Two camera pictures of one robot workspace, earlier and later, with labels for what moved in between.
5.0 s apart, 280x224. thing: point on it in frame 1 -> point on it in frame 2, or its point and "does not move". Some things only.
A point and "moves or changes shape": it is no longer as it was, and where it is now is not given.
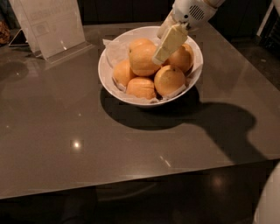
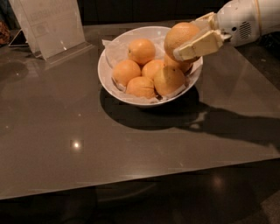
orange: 141,87 does not move
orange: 141,52 moves or changes shape
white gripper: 191,11 -> 237,22
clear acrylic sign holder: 52,29 does not move
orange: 122,73 does not move
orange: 142,46 does not move
